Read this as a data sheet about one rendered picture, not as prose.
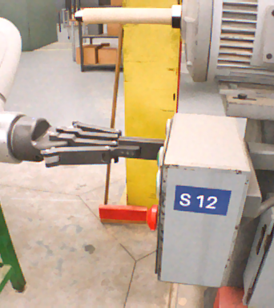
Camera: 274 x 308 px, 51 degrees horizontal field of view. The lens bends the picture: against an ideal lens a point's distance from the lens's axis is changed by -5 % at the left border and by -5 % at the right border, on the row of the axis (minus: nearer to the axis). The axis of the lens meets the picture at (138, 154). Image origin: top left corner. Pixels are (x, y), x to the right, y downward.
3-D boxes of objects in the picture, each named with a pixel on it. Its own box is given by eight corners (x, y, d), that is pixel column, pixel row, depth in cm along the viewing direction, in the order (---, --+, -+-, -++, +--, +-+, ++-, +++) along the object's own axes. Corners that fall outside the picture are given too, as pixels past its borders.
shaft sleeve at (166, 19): (171, 7, 55) (171, 24, 56) (172, 9, 58) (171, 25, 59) (82, 8, 58) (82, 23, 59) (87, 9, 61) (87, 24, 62)
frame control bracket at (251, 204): (243, 156, 59) (246, 138, 57) (256, 218, 42) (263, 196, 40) (223, 154, 59) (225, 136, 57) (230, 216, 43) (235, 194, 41)
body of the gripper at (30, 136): (37, 147, 55) (84, 151, 54) (14, 170, 48) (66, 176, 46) (31, 108, 52) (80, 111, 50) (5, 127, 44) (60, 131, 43)
